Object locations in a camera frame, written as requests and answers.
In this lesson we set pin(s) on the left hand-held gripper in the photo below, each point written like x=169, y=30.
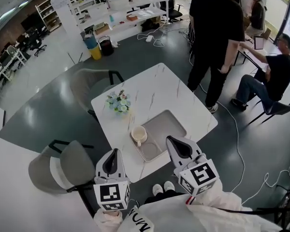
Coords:
x=110, y=194

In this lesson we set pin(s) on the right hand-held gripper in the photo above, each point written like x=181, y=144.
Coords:
x=203, y=175

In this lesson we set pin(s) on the grey divided tray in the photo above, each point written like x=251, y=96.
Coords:
x=166, y=127

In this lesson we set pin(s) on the cream cup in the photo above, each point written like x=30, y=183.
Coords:
x=139, y=134

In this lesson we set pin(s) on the person's right forearm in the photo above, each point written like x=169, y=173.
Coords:
x=220, y=194

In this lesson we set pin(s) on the person's left forearm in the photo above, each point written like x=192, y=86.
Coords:
x=108, y=220

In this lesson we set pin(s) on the person's right white shoe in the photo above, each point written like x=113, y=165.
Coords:
x=169, y=185

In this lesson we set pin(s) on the person's white shoe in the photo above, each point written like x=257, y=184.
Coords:
x=157, y=189
x=169, y=185

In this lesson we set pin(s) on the person's left white shoe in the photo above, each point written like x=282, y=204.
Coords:
x=157, y=189

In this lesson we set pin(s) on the grey upholstered chair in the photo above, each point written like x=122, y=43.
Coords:
x=87, y=86
x=62, y=168

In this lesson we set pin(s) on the person's black trousers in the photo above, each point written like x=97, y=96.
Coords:
x=164, y=197

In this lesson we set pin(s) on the person's white jacket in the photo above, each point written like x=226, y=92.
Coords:
x=183, y=216

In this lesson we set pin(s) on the potted blue and white flowers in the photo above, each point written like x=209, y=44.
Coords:
x=118, y=103

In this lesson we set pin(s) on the dark grey chair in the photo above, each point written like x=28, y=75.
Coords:
x=280, y=107

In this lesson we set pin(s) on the yellow waste bin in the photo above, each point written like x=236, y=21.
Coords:
x=95, y=52

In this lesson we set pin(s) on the white power strip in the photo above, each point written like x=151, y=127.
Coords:
x=149, y=38

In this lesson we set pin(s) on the black waste bin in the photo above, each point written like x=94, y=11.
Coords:
x=106, y=46

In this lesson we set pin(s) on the blue waste bin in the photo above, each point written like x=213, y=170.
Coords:
x=90, y=41

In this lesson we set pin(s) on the open laptop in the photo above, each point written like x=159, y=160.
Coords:
x=259, y=42

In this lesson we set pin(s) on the cardboard box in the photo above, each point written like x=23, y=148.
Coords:
x=102, y=29

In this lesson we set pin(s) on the black office chair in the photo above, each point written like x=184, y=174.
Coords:
x=170, y=6
x=38, y=45

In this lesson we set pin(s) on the large white storage shelf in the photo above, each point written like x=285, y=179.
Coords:
x=145, y=14

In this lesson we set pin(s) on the white office desk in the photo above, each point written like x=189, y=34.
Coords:
x=7, y=66

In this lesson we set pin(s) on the teal bottle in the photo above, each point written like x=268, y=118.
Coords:
x=111, y=18

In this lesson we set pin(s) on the small white shelf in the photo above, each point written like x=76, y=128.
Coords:
x=48, y=13

